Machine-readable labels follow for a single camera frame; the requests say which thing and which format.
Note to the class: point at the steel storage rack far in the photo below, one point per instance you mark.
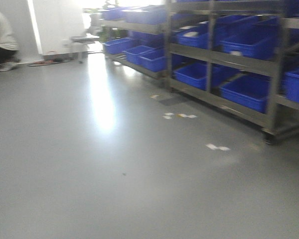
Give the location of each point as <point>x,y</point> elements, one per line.
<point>136,38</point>

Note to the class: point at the steel storage rack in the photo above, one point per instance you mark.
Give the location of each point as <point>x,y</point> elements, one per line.
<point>239,53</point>
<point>136,38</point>

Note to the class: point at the steel storage rack near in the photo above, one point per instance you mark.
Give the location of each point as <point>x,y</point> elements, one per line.
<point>239,53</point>

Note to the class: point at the person in white shirt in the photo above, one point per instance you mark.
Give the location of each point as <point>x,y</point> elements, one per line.
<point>8,46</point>

